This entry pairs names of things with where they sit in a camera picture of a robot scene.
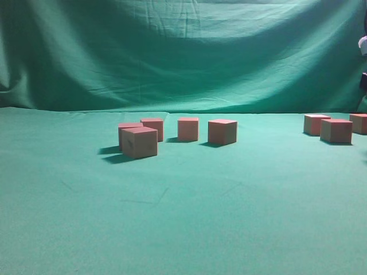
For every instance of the pink cube with mark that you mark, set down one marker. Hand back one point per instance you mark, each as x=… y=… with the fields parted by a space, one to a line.
x=139 y=142

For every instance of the placed pink cube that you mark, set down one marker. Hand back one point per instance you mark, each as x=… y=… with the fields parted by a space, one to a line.
x=188 y=129
x=122 y=126
x=222 y=131
x=155 y=123

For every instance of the middle pink cube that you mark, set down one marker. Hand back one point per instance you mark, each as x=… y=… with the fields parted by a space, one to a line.
x=338 y=131

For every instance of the green cloth backdrop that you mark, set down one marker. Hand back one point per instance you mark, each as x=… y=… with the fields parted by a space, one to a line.
x=277 y=201

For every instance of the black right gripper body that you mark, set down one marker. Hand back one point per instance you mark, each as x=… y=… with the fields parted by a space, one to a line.
x=363 y=82

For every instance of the far right pink cube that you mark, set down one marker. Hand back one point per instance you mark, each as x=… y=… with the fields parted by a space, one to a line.
x=359 y=121

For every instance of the far left pink cube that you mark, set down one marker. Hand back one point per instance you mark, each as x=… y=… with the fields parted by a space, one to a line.
x=312 y=124

